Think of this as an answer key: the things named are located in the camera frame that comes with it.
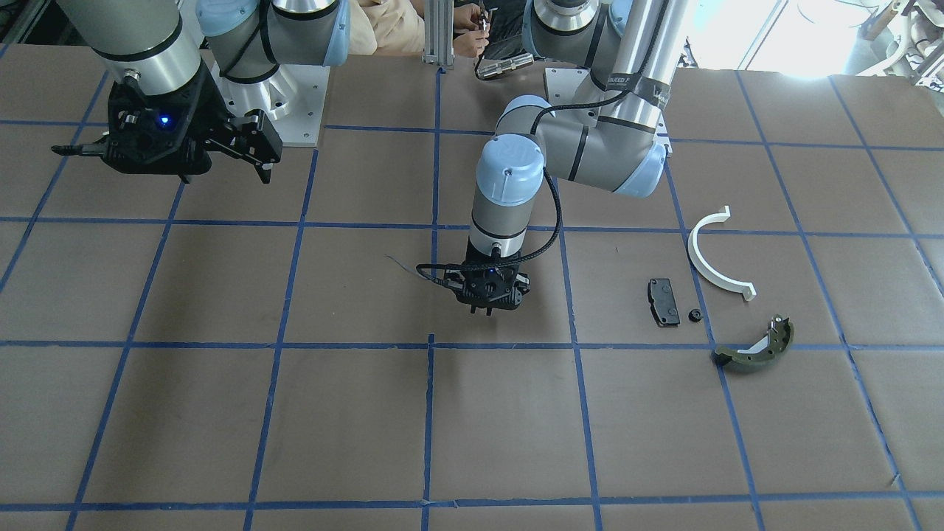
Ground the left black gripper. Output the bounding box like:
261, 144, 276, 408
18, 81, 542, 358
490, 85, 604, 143
445, 263, 530, 316

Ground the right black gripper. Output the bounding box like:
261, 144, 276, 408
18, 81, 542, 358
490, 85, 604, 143
50, 61, 284, 184

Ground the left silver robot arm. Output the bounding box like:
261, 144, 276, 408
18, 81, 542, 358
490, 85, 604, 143
434, 1, 695, 313

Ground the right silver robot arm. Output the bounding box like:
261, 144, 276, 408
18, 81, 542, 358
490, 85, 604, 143
52, 1, 352, 184

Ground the black brake pad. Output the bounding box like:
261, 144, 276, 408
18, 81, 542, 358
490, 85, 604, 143
647, 278, 681, 328

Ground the person in beige shirt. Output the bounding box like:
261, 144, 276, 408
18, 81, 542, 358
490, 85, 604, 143
350, 1, 490, 58

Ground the green curved brake shoe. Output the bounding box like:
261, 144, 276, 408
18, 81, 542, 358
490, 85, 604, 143
710, 315, 794, 373

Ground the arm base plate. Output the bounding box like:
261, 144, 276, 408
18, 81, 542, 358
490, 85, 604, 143
212, 63, 331, 148
545, 67, 597, 105

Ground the white curved plastic bracket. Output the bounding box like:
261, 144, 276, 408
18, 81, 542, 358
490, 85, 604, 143
687, 204, 758, 302

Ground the aluminium frame post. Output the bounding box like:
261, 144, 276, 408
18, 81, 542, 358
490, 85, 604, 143
422, 0, 454, 72

